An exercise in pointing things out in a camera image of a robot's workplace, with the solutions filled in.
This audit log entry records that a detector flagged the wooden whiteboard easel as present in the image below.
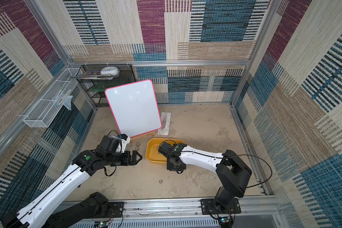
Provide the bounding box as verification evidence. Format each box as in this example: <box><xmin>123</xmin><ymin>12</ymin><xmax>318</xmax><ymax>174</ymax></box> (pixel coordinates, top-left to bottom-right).
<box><xmin>140</xmin><ymin>131</ymin><xmax>155</xmax><ymax>137</ymax></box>

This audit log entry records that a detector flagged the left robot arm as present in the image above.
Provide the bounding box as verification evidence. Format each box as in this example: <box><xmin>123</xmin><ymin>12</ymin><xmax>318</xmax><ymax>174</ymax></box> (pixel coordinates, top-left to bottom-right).
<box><xmin>1</xmin><ymin>134</ymin><xmax>143</xmax><ymax>228</ymax></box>

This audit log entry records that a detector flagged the black wire shelf rack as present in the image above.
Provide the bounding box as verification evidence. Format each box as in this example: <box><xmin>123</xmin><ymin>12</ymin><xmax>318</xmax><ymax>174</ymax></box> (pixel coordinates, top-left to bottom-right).
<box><xmin>75</xmin><ymin>64</ymin><xmax>136</xmax><ymax>107</ymax></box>

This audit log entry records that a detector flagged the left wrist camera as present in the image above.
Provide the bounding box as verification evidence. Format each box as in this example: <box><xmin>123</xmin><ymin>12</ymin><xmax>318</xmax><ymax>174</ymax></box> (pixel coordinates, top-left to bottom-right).
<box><xmin>116</xmin><ymin>134</ymin><xmax>131</xmax><ymax>153</ymax></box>

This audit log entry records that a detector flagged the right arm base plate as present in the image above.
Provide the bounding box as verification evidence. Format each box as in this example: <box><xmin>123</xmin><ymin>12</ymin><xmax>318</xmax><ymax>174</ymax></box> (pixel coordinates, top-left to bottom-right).
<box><xmin>200</xmin><ymin>198</ymin><xmax>241</xmax><ymax>215</ymax></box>

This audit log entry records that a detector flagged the yellow plastic storage box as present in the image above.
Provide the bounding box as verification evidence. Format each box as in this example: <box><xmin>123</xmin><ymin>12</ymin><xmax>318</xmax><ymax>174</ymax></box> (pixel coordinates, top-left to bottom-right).
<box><xmin>146</xmin><ymin>137</ymin><xmax>184</xmax><ymax>164</ymax></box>

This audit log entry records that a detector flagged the magazine on shelf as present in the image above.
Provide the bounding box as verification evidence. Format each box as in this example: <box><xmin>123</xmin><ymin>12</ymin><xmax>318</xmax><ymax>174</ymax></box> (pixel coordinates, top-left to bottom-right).
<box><xmin>70</xmin><ymin>71</ymin><xmax>120</xmax><ymax>80</ymax></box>

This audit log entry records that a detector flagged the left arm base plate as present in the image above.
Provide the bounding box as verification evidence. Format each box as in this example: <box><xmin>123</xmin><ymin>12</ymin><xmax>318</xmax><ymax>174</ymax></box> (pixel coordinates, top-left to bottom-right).
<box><xmin>104</xmin><ymin>201</ymin><xmax>124</xmax><ymax>219</ymax></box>

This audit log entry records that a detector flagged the white ruler package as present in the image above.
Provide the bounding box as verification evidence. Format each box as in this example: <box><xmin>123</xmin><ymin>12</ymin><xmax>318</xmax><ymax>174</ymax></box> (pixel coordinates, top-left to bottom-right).
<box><xmin>157</xmin><ymin>112</ymin><xmax>171</xmax><ymax>135</ymax></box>

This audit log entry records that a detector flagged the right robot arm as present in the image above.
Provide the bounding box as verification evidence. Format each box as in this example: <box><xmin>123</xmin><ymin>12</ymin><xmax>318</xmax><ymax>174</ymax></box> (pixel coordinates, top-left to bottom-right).
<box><xmin>158</xmin><ymin>140</ymin><xmax>266</xmax><ymax>214</ymax></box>

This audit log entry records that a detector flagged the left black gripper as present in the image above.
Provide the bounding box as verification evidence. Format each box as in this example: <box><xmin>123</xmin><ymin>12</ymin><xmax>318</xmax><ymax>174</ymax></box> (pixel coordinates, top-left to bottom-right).
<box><xmin>105</xmin><ymin>149</ymin><xmax>143</xmax><ymax>166</ymax></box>

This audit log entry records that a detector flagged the white round device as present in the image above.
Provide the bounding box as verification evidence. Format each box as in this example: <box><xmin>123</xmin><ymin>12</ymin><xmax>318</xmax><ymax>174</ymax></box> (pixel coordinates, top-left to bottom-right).
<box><xmin>100</xmin><ymin>66</ymin><xmax>120</xmax><ymax>77</ymax></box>

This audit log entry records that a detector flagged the white wire wall basket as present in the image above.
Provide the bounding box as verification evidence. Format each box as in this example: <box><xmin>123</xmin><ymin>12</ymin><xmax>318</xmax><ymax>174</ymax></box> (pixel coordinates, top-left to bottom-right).
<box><xmin>23</xmin><ymin>67</ymin><xmax>78</xmax><ymax>128</ymax></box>

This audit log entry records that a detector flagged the pink framed whiteboard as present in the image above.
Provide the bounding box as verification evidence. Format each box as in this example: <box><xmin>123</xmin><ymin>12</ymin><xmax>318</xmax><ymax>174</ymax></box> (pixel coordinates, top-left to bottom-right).
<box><xmin>105</xmin><ymin>79</ymin><xmax>162</xmax><ymax>138</ymax></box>

